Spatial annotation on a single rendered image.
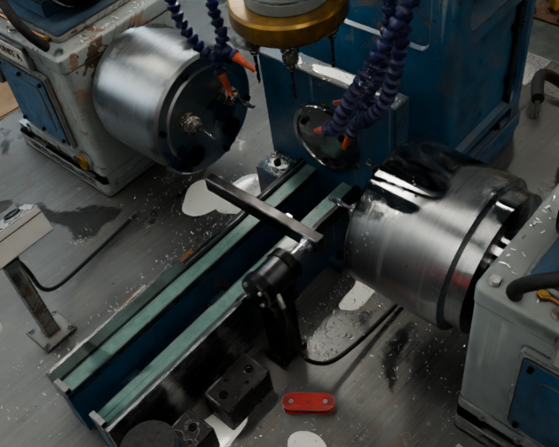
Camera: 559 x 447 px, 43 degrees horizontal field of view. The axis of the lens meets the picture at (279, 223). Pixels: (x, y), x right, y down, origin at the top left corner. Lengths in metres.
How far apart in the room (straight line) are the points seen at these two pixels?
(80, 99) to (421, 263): 0.77
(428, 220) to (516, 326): 0.19
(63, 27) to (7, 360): 0.64
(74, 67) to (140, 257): 0.39
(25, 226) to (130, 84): 0.32
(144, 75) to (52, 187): 0.48
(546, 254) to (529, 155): 0.70
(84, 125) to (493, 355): 0.91
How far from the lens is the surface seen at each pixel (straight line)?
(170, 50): 1.33
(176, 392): 1.18
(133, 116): 1.33
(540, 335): 0.91
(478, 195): 1.00
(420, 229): 0.99
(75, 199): 1.65
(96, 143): 1.52
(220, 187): 1.23
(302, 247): 1.12
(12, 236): 1.23
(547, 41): 3.40
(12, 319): 1.48
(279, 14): 1.04
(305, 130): 1.34
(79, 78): 1.44
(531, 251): 0.95
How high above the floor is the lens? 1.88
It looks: 47 degrees down
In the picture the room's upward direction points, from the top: 10 degrees counter-clockwise
